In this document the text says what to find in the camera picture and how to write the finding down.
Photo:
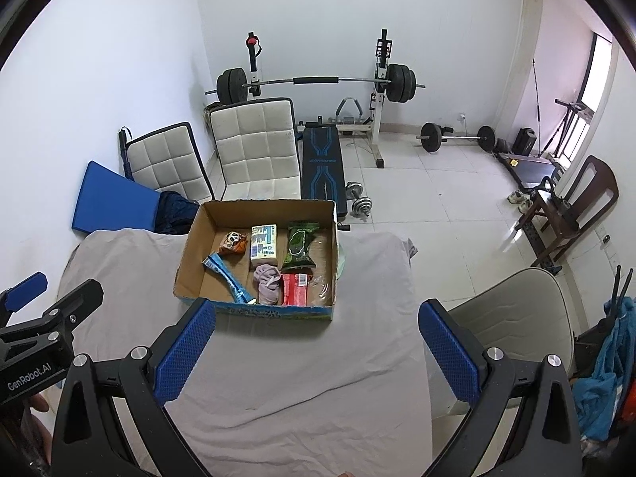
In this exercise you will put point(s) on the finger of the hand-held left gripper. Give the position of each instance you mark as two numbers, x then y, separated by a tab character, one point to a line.
74	303
25	288

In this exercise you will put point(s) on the long barbell with black plates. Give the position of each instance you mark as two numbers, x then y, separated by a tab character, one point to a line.
315	80

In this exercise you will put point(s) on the blue foam mat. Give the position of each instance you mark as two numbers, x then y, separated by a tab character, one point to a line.
114	198

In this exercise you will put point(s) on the dark blue quilted cloth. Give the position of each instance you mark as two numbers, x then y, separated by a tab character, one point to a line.
176	213

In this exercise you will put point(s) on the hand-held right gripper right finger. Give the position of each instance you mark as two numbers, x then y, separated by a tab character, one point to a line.
449	353

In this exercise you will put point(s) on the grey tablecloth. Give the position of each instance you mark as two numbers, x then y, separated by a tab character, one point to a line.
298	382

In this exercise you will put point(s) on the short barbell with black plates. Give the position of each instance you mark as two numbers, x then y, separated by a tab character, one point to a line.
430	136

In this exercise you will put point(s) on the black tripod stand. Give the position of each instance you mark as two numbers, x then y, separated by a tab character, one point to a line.
571	124

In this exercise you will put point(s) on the black antennas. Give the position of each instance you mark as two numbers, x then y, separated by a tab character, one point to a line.
620	285

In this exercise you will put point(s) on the dark green wet wipes pack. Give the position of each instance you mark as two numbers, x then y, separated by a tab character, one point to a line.
299	246

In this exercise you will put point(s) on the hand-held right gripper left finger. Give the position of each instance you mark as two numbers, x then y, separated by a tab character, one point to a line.
186	353

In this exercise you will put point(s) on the person's left hand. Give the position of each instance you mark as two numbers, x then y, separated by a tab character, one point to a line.
37	404

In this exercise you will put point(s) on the pink cloth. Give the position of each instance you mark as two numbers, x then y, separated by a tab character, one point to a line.
267	283

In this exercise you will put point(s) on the red tissue packet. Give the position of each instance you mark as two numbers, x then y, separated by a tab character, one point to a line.
295	289

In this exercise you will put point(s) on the dark wooden chair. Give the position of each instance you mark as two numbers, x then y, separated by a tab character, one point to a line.
591	194

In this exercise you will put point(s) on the light blue hanging cloth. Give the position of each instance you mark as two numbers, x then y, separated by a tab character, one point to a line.
603	367

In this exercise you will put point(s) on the pair of light shoes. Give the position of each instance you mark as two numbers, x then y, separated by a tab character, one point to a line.
519	197

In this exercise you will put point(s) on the black speaker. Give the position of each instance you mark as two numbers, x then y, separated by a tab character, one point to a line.
524	141

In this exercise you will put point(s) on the orange panda snack packet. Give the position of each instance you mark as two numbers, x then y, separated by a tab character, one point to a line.
233	243

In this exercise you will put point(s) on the cardboard box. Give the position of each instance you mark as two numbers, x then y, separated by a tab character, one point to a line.
208	268

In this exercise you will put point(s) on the white barbell rack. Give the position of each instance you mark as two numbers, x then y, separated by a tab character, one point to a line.
378	109

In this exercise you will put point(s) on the white padded chair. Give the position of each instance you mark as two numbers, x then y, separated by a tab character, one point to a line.
256	146
166	161

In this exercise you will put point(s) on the black treadmill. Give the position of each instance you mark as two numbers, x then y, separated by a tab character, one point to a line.
529	166

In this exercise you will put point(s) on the thin black pole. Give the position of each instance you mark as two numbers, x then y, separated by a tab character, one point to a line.
535	89

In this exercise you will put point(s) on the white blue milk carton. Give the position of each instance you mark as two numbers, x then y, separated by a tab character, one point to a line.
264	244

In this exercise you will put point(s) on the beige plastic chair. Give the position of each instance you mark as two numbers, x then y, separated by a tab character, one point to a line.
512	318

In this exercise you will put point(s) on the blue tube-shaped packet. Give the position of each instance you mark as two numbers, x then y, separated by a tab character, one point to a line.
228	276

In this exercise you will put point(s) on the chrome dumbbell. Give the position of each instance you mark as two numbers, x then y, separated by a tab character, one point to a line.
355	190
361	207

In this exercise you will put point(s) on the black blue weight bench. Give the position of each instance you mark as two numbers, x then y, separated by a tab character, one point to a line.
323	169

